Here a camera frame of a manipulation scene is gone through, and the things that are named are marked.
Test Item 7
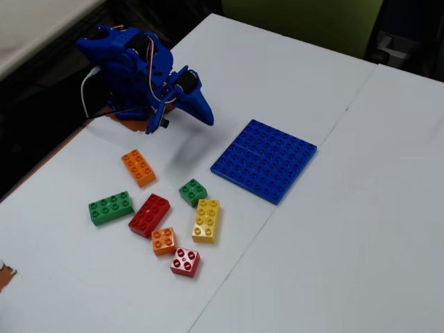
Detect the red white servo wire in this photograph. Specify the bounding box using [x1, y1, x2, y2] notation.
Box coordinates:
[144, 33, 176, 105]

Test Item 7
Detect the yellow 2x4 block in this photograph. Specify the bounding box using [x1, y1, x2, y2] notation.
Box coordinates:
[191, 198, 221, 244]

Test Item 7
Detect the white cable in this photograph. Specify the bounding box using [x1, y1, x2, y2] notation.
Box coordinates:
[80, 67, 102, 119]

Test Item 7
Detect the blue 8x8 baseplate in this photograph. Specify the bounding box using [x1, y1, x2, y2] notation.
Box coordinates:
[210, 119, 318, 206]

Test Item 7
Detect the red 2x4 block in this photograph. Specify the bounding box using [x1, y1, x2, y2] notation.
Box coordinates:
[128, 193, 171, 239]

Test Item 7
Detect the red 2x2 block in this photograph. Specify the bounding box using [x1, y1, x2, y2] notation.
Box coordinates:
[169, 247, 201, 278]

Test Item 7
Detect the green panel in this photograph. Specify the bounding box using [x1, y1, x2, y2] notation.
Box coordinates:
[221, 0, 384, 60]

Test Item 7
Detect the white background table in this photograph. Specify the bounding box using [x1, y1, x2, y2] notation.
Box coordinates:
[0, 0, 105, 81]

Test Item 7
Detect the orange 2x2 block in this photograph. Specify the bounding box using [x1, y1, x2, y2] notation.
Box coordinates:
[151, 227, 178, 257]

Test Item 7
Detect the orange 2x4 block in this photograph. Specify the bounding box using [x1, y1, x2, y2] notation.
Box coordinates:
[121, 148, 157, 189]

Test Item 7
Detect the green 2x4 block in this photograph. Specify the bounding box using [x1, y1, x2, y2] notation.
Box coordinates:
[87, 190, 135, 227]

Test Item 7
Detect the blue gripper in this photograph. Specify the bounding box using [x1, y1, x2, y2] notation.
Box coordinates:
[162, 65, 215, 126]

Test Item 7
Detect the black cable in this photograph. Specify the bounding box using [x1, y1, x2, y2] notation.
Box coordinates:
[83, 105, 153, 121]

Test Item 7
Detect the black office chair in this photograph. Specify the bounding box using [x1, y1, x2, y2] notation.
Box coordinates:
[364, 0, 444, 83]

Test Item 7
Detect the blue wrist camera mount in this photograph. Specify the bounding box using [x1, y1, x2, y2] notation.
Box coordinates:
[144, 88, 171, 135]

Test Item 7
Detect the white foam board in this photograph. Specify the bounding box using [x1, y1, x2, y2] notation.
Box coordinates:
[189, 63, 444, 333]
[0, 12, 378, 333]

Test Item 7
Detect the green 2x2 block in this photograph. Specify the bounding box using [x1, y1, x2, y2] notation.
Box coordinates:
[178, 178, 208, 208]

